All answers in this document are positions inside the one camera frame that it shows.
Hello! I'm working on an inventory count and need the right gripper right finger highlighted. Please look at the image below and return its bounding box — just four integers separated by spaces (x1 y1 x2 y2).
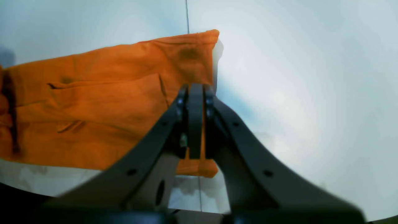
204 85 364 224

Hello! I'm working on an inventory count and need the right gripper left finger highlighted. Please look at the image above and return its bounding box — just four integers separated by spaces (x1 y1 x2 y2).
44 84 203 224

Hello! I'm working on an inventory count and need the orange t-shirt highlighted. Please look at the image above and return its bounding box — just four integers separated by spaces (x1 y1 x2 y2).
0 29 219 170

